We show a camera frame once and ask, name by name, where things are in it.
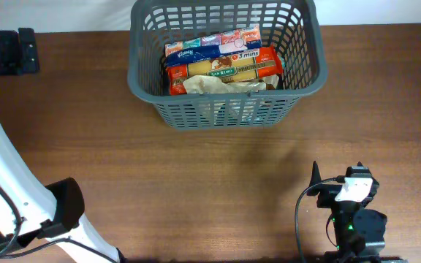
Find San Remo spaghetti packet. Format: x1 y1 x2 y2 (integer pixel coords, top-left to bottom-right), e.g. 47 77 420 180
167 47 284 95

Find beige powder pouch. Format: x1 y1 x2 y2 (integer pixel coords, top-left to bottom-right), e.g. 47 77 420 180
182 74 281 121

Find Kleenex tissue multipack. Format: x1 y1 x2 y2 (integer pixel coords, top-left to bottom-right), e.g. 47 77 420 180
164 26 262 67

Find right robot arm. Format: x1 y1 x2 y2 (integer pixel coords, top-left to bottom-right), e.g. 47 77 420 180
308 162 387 262

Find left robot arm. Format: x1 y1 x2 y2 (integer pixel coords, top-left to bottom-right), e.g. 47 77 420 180
0 64 125 262

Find grey plastic basket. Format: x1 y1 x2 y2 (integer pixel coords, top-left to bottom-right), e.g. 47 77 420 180
127 0 327 130

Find right black cable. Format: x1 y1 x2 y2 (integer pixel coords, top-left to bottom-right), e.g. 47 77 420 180
294 175 346 263

